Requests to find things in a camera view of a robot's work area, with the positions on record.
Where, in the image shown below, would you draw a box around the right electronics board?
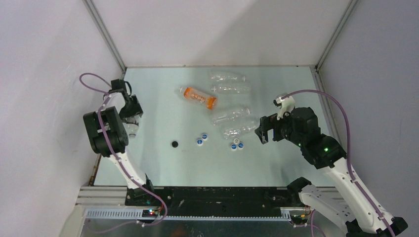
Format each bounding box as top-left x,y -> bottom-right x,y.
289,214 -> 310,227

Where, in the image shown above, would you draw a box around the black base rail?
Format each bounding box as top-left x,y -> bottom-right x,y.
126,186 -> 303,217

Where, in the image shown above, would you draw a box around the small clear bottle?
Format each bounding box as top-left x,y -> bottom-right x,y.
123,117 -> 139,138

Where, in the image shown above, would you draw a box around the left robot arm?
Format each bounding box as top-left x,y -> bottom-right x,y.
83,79 -> 158,206

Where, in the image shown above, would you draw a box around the electronics board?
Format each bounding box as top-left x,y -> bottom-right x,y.
289,214 -> 310,227
141,209 -> 160,218

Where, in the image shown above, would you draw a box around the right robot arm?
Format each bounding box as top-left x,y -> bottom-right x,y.
255,107 -> 408,237

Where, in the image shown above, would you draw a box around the clear bottle middle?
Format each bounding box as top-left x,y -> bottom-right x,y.
209,106 -> 251,125

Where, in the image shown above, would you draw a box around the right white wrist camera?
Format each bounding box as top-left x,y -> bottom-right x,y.
273,93 -> 295,120

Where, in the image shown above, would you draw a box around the orange labelled bottle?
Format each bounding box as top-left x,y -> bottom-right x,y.
180,86 -> 218,110

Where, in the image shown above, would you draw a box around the clear bottle far top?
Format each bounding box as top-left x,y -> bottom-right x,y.
209,72 -> 246,82

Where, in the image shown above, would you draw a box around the clear bottle second row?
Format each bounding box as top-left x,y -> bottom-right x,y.
211,83 -> 251,94

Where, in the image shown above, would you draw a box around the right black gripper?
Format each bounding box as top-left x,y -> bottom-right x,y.
254,107 -> 304,147

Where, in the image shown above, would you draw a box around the left electronics board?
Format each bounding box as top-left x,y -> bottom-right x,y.
141,209 -> 160,218

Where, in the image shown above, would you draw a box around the white cable duct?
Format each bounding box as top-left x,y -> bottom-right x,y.
85,208 -> 291,221

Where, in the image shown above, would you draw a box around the clear bottle nearest caps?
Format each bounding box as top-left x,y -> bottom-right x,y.
220,118 -> 259,139

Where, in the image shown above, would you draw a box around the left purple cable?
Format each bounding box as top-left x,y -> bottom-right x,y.
79,72 -> 168,235

